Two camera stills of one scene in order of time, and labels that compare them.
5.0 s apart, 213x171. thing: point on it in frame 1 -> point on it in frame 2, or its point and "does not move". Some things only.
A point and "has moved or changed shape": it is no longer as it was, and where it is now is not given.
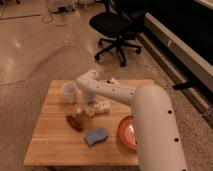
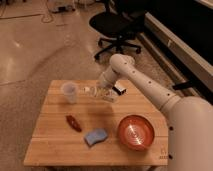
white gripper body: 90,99 -> 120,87
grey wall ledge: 187,66 does not move
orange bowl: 127,133 does not move
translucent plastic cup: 69,90 does not move
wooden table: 70,132 does not move
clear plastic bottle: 92,109 has moved or changed shape
